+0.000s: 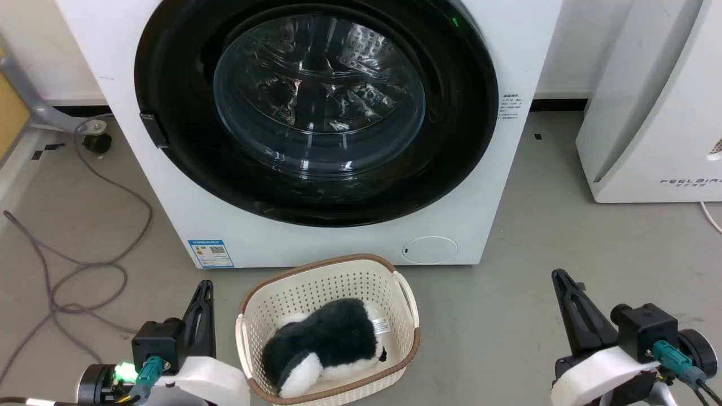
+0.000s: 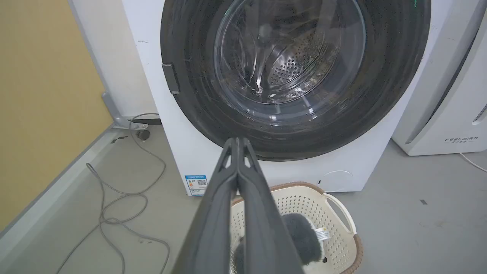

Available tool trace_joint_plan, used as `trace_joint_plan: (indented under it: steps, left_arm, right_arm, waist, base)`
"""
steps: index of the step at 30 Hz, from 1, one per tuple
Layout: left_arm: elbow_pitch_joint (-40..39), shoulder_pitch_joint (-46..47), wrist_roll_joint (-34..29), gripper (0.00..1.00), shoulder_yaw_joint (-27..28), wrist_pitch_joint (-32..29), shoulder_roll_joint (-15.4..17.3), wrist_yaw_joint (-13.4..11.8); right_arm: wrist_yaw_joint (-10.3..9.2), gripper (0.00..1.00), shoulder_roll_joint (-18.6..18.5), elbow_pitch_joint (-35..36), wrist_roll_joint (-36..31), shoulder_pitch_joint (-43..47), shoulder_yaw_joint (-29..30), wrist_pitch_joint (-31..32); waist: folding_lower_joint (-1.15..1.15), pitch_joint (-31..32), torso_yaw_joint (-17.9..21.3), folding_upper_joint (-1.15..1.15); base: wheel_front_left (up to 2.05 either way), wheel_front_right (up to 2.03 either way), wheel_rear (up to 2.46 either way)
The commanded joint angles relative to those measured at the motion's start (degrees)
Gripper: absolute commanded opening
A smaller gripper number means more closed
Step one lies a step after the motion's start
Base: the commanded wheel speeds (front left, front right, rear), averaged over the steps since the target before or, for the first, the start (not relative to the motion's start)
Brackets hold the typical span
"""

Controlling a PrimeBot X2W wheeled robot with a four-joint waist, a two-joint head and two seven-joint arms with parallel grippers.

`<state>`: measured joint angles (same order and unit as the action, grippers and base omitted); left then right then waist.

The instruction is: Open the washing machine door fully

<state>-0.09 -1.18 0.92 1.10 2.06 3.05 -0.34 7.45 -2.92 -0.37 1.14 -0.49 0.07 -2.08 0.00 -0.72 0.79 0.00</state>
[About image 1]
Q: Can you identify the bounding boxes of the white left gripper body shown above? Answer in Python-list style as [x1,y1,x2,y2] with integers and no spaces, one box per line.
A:
[151,354,250,406]

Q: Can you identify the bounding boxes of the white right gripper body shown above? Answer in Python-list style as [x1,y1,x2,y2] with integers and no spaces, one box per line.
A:
[549,345,662,406]

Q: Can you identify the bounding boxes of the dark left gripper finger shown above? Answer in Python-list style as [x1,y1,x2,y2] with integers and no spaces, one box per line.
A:
[182,288,205,360]
[199,280,217,360]

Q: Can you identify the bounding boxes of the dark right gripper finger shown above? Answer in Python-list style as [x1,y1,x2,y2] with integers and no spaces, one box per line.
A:
[574,284,619,353]
[551,269,590,357]

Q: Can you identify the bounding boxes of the white front-load washing machine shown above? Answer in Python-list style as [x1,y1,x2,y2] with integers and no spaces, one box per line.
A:
[55,0,565,270]

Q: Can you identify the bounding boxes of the round black glass washer door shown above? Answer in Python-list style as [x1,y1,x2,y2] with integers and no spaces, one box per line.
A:
[134,0,500,228]

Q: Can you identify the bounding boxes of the blue energy label sticker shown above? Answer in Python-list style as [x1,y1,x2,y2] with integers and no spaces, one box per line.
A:
[188,240,235,269]

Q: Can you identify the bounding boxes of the black and white plush toy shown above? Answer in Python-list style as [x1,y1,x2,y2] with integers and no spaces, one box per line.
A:
[261,298,390,399]

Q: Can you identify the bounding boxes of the cream perforated laundry basket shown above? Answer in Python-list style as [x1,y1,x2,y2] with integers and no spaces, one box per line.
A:
[235,254,422,406]

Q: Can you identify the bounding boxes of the round white filter cover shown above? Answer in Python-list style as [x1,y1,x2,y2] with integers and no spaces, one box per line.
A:
[402,236,459,266]

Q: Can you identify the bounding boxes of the black caster wheel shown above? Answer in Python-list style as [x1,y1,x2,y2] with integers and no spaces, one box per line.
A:
[82,132,113,155]

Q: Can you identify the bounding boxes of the white air purifier appliance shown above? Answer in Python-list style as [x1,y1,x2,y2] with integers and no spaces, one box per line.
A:
[575,0,722,204]

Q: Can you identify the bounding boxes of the yellow wooden panel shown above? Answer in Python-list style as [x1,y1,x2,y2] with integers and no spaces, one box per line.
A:
[0,47,30,162]

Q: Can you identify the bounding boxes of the teal left camera cable plug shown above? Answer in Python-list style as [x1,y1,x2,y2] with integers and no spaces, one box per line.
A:
[133,356,165,391]

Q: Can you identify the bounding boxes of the teal camera cable plug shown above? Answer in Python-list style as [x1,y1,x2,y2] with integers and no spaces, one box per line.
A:
[653,339,707,389]
[133,356,165,391]

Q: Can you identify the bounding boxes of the teal right camera cable plug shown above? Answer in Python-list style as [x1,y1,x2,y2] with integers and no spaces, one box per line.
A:
[653,339,707,389]

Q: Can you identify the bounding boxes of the grey floor cable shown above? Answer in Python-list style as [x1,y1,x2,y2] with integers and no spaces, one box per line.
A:
[0,115,155,385]

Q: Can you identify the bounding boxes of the white power cable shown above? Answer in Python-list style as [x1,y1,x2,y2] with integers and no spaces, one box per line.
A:
[699,201,722,235]

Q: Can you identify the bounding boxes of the black plastic handle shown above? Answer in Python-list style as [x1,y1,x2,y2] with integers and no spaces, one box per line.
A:
[139,112,170,151]

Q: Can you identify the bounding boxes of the grey metal frame leg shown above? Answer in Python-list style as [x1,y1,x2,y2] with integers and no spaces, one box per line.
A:
[0,33,114,134]

